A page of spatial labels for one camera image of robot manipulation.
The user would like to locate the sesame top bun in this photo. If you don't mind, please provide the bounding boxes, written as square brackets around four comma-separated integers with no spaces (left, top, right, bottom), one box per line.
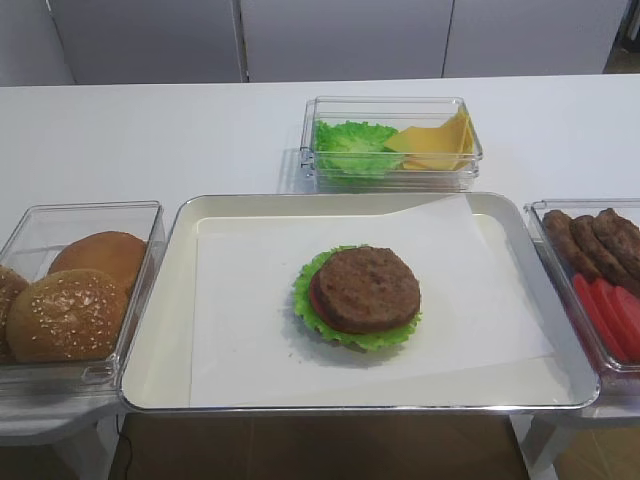
[6,269,128,363]

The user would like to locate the sesame bun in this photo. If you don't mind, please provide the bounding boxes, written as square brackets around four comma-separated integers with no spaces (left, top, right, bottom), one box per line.
[0,266,29,364]
[6,269,128,363]

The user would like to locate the clear bin lettuce and cheese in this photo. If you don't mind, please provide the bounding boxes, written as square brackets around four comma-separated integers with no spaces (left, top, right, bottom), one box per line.
[299,96,483,193]

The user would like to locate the front yellow cheese slice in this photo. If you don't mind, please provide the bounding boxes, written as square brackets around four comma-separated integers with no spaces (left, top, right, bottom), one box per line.
[384,126,473,171]

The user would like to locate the yellow cheese slice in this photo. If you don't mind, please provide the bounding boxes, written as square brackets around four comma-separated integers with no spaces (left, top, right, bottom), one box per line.
[384,126,473,171]
[436,110,473,154]

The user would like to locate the back yellow cheese slice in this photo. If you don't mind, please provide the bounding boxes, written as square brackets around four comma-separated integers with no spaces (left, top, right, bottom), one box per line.
[436,110,473,154]

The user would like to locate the red tomato slice on stack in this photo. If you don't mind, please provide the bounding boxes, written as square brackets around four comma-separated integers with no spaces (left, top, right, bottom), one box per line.
[309,274,351,333]

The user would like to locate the brown burger patty on stack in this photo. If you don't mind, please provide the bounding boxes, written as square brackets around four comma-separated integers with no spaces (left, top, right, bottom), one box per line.
[315,246,421,335]

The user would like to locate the green lettuce leaf on stack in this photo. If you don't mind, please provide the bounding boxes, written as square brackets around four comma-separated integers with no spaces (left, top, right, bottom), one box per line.
[293,244,421,351]

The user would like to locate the green lettuce pile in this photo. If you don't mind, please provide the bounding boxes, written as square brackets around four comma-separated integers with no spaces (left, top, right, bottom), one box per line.
[314,120,402,178]

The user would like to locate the white metal tray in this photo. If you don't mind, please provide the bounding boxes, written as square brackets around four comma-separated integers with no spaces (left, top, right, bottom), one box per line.
[122,193,600,412]

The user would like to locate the white parchment paper sheet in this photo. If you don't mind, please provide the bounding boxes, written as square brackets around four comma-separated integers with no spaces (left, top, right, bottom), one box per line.
[190,194,561,407]

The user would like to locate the plain brown bun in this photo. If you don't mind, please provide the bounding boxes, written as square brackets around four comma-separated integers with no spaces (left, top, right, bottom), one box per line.
[48,231,146,295]

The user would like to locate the left brown patty in bin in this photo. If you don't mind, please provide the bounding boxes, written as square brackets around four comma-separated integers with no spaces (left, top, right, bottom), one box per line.
[542,209,602,282]

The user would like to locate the brown patty in bin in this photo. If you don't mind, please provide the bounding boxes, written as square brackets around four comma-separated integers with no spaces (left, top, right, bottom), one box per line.
[570,215,639,296]
[593,208,640,279]
[542,209,602,282]

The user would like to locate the clear bin with buns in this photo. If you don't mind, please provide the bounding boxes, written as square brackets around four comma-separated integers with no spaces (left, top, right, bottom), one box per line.
[1,201,166,396]

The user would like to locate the clear bin patties and tomatoes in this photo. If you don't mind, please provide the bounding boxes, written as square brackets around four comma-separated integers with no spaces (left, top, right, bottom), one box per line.
[524,199,639,396]

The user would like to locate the left red tomato slice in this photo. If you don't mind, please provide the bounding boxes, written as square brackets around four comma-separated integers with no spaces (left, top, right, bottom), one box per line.
[572,274,627,361]

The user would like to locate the middle red tomato slice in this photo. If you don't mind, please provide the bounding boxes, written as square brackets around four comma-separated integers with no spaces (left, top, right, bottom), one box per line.
[591,279,639,364]

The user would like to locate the middle brown patty in bin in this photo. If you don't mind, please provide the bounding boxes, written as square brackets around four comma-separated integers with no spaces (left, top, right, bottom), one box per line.
[570,215,639,296]

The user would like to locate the right brown patty in bin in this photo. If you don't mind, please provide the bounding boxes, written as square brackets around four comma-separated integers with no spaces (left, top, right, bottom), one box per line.
[593,208,640,279]

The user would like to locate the sesame bun at edge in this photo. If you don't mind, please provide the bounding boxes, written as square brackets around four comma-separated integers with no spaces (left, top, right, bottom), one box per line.
[0,266,29,364]

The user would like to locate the right red tomato slice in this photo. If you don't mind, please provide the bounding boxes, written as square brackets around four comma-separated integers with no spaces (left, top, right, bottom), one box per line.
[612,287,639,361]

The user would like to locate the black cable under table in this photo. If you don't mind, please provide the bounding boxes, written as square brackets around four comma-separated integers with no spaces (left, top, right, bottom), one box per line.
[115,412,133,480]

